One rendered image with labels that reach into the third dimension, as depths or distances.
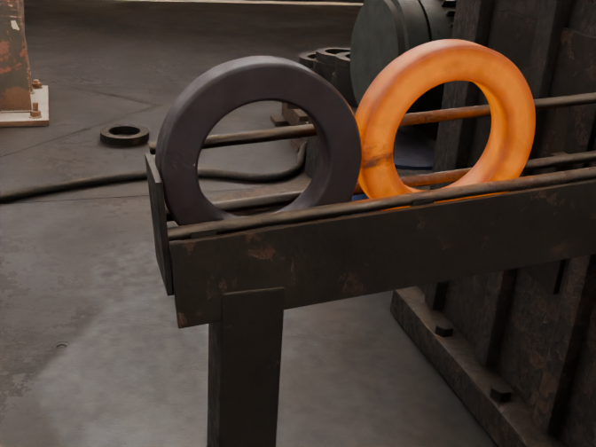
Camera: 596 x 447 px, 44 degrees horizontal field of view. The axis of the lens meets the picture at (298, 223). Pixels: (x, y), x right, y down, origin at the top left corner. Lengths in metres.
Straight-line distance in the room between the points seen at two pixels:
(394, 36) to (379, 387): 0.94
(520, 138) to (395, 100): 0.15
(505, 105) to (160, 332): 1.10
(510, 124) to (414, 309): 0.97
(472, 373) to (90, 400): 0.73
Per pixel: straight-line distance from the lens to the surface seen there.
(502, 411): 1.41
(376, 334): 1.68
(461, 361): 1.51
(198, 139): 0.62
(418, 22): 2.00
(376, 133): 0.67
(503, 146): 0.75
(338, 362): 1.58
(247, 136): 0.70
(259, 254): 0.65
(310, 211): 0.65
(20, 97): 3.20
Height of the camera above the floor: 0.89
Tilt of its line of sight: 24 degrees down
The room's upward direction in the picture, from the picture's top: 4 degrees clockwise
